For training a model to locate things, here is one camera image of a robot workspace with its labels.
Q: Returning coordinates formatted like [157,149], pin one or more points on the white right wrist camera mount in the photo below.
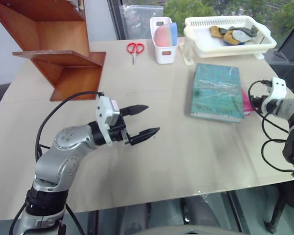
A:
[275,94]

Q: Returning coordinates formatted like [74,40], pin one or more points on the clear plastic bag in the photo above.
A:
[140,22]

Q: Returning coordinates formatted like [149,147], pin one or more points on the wooden bookshelf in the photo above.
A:
[63,61]

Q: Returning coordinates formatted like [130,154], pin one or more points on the white plastic storage bin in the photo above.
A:
[164,54]

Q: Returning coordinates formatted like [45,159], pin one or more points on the pink object under book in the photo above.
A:
[246,104]

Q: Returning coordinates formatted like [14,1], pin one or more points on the pink flat pad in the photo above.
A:
[163,36]

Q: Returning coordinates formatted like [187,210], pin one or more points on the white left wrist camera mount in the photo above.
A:
[105,115]

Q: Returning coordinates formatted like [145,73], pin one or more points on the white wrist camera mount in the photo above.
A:
[105,115]
[275,94]

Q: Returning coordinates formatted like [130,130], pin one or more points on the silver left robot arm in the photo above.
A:
[63,156]

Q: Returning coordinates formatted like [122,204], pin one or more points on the white plastic basket tray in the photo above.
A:
[235,50]

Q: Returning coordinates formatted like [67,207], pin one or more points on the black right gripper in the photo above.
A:
[256,102]

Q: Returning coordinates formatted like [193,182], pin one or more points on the clear plastic container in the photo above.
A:
[187,52]

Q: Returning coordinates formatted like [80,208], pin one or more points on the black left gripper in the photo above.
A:
[117,133]

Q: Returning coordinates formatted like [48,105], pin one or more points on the teal hardcover book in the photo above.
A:
[216,94]

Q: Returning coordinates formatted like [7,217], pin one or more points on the blue flat pad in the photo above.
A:
[174,33]

